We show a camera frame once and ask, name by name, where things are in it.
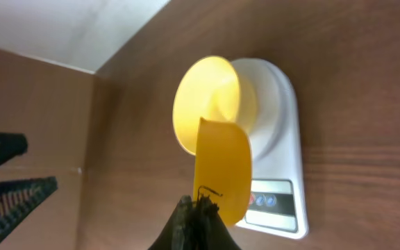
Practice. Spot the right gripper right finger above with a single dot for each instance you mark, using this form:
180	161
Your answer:
208	229

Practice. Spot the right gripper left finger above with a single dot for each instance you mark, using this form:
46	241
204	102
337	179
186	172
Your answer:
176	232

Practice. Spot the yellow plastic measuring scoop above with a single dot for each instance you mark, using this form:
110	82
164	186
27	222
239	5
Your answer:
223	168

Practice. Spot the white digital kitchen scale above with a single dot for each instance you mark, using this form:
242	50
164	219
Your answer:
277	202

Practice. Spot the pale yellow plastic bowl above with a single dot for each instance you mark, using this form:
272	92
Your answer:
212	89

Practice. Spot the brown side panel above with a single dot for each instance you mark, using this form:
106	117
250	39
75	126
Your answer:
50	105

